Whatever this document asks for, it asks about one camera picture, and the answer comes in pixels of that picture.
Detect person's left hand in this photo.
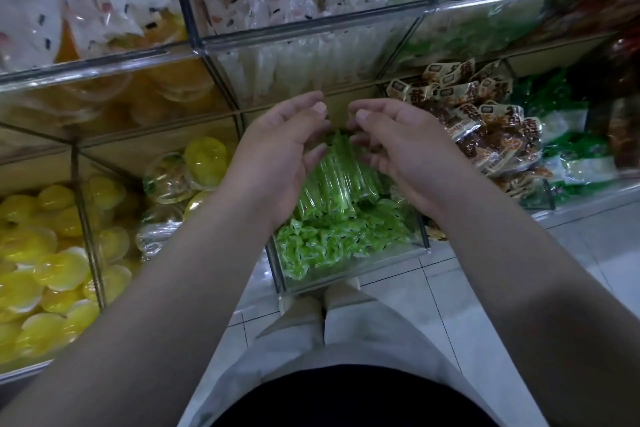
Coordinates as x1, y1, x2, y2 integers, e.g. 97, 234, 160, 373
222, 91, 331, 233

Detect person's right hand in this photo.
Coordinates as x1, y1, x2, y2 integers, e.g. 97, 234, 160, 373
347, 96, 476, 223

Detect pile of brown snack packets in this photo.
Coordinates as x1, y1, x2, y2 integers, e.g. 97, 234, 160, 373
388, 59, 551, 203

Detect pile of small green candies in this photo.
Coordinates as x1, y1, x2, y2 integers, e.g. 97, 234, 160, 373
275, 199, 416, 283

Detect pile of green bamboo packets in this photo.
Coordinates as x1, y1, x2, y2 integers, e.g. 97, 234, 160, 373
510, 71, 626, 207

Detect pile of glossy red snacks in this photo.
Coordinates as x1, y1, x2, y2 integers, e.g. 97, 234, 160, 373
605, 31, 640, 173

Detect pile of yellow jelly cups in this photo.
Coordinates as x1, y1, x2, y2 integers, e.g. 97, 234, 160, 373
0, 176, 136, 365

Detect person's right forearm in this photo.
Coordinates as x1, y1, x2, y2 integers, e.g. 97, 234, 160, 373
430, 181, 640, 427

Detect person's left forearm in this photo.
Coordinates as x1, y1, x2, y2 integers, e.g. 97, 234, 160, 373
0, 186, 286, 427

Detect light shoe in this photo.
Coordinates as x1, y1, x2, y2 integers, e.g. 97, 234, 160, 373
270, 292, 323, 328
325, 278, 376, 308

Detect light grey shorts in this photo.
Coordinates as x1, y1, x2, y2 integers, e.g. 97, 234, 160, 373
190, 286, 506, 427

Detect black shirt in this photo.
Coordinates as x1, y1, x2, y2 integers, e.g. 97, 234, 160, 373
215, 366, 501, 427

